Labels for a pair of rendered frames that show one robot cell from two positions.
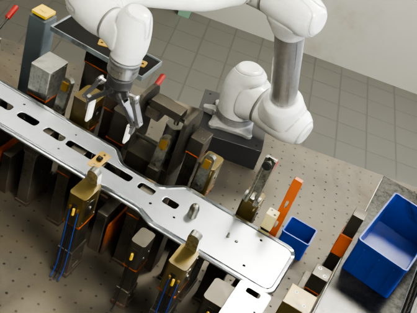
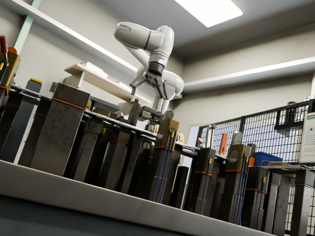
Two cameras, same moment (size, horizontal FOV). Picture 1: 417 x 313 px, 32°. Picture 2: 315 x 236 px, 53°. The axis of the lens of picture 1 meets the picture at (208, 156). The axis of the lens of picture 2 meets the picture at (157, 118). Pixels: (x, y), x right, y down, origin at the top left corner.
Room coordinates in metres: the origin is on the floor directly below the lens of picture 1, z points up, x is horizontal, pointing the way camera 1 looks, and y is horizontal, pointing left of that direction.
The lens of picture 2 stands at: (0.54, 1.07, 0.69)
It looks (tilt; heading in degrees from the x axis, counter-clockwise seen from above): 16 degrees up; 325
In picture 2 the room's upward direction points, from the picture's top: 14 degrees clockwise
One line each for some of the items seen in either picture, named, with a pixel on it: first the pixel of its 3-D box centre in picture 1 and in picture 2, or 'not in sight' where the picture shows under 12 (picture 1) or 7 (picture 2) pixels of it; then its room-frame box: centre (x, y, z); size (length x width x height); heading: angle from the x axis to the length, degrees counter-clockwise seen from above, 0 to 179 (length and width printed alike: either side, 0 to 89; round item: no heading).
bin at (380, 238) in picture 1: (391, 243); (256, 166); (1.75, -0.62, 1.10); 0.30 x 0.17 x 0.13; 159
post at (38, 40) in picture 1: (34, 66); (19, 124); (2.16, 0.71, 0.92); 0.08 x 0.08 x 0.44; 77
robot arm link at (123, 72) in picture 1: (123, 65); (157, 61); (1.72, 0.31, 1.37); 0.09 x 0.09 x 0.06
